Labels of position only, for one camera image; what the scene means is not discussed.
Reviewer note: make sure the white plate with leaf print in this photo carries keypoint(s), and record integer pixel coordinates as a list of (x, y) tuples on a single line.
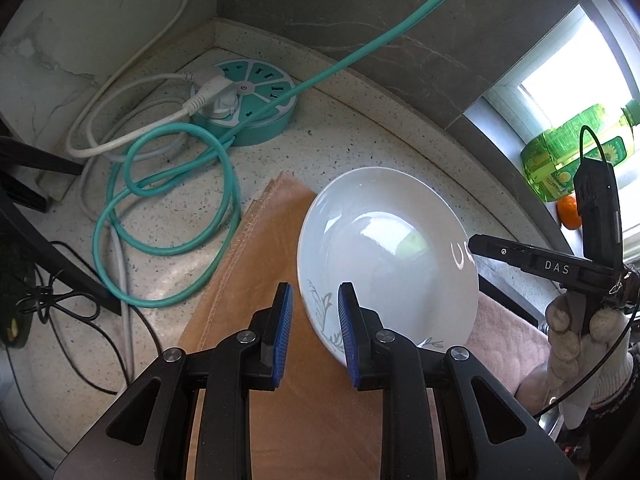
[(390, 260)]

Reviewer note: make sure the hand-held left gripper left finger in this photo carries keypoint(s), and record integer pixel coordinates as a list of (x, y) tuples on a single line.
[(282, 340)]

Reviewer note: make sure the green dish soap bottle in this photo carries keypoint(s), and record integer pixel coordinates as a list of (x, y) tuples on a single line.
[(565, 155)]

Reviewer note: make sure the person's right hand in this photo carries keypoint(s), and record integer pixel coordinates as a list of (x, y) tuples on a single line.
[(565, 335)]

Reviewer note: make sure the round teal power strip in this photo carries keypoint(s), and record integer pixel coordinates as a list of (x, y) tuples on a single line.
[(260, 85)]

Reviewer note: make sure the pinkish brown towel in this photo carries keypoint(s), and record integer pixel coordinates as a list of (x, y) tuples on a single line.
[(300, 410)]

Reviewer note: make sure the dark green round object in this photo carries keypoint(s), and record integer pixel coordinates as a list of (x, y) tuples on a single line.
[(12, 310)]

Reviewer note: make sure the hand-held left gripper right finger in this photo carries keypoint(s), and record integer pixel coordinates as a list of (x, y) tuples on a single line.
[(350, 340)]

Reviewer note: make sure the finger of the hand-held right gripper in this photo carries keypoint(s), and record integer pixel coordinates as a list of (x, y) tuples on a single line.
[(500, 251)]

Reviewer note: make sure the white window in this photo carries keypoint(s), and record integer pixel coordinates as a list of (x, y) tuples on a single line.
[(575, 60)]

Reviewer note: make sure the orange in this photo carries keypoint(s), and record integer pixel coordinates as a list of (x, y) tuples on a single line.
[(567, 212)]

